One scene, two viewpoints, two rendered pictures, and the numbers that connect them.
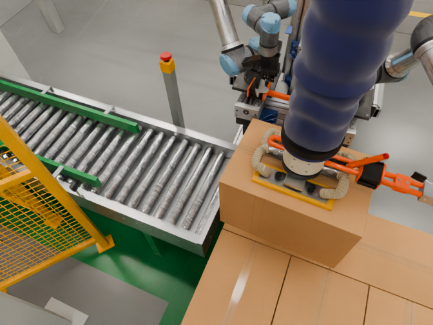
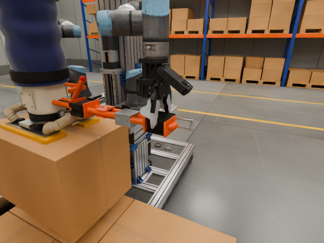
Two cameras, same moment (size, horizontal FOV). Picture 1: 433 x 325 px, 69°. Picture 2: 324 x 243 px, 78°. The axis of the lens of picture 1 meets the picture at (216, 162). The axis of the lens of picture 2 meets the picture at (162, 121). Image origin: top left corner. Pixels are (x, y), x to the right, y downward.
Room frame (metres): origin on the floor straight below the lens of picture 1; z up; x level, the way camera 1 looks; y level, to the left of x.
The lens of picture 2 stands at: (-0.15, -0.90, 1.45)
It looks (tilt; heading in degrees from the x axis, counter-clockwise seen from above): 22 degrees down; 1
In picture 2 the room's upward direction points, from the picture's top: straight up
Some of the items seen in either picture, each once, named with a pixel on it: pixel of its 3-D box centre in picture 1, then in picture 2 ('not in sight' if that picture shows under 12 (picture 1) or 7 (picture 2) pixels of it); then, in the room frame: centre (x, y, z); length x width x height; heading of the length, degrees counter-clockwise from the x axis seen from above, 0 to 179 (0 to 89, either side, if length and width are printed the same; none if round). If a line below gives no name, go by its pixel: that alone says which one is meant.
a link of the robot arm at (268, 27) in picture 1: (269, 29); not in sight; (1.11, -0.23, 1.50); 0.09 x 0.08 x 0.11; 27
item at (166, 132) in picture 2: not in sight; (159, 123); (0.45, -0.89, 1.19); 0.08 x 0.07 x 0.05; 62
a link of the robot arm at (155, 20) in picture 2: not in sight; (155, 20); (0.47, -0.88, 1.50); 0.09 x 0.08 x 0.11; 3
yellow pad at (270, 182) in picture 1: (294, 183); (31, 127); (0.66, -0.31, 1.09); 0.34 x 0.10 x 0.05; 62
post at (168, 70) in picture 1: (177, 117); not in sight; (1.61, 0.27, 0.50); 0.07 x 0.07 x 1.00; 65
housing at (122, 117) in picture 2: (431, 194); (128, 117); (0.52, -0.77, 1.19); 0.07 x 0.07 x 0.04; 62
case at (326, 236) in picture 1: (292, 192); (60, 159); (0.74, -0.36, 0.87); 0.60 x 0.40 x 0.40; 62
